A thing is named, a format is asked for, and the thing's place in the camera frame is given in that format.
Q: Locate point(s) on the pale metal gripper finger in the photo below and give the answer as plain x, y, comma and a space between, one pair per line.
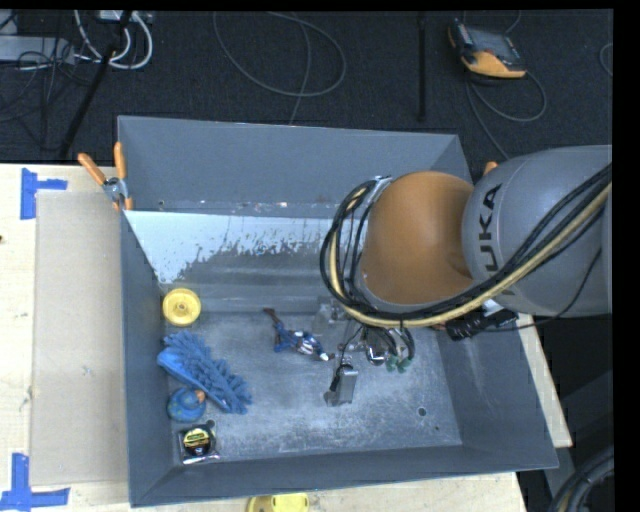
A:
333, 383
348, 386

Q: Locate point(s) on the grey metal bin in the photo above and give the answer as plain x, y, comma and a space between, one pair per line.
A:
300, 415

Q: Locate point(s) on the blue toy figure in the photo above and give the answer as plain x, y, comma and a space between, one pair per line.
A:
298, 341

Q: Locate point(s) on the blue fuzzy duster mitt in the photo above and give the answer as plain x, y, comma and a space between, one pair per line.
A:
205, 367

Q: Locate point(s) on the black and yellow tape measure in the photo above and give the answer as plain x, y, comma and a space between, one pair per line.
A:
198, 442

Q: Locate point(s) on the blue rubber duck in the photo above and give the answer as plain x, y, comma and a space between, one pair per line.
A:
185, 405

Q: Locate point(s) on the yellow round wheel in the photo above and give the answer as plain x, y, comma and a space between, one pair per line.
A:
181, 307

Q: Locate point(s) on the pale cardboard board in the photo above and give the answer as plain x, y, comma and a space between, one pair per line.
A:
75, 340

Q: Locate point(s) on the black cylinder on white bracket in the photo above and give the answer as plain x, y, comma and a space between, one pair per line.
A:
465, 327

